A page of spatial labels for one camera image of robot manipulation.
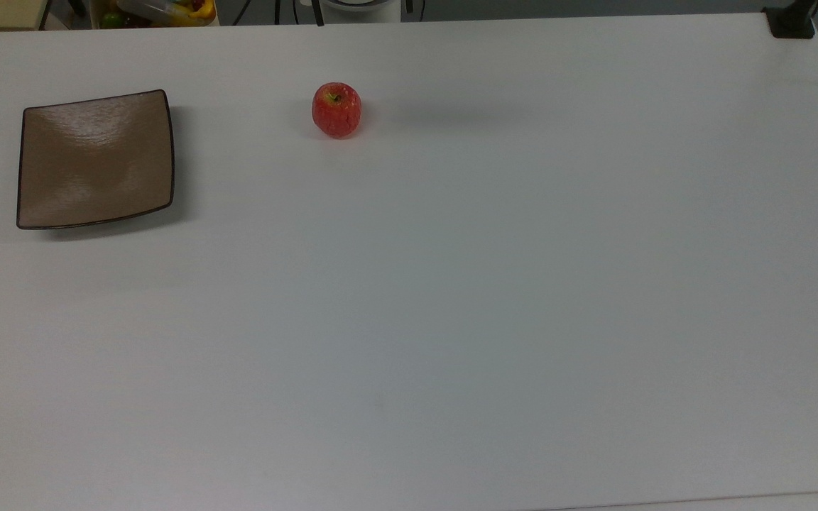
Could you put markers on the black table clamp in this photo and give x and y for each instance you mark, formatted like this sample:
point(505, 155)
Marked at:
point(791, 25)

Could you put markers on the brown square ceramic plate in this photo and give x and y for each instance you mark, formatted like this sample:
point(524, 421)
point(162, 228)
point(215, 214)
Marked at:
point(96, 160)

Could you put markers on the green toy fruit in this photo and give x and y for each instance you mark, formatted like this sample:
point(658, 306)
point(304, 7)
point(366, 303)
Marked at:
point(111, 20)

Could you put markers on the yellow toy fruit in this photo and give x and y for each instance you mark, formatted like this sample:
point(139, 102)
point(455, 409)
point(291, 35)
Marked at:
point(199, 14)

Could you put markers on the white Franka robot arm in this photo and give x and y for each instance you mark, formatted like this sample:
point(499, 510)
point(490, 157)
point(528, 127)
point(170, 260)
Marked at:
point(352, 15)

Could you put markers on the red apple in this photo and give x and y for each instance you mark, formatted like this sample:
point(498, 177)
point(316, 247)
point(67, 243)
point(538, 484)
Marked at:
point(336, 113)

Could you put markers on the clear box of toy fruit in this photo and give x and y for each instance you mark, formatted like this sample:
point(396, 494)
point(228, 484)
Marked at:
point(160, 8)

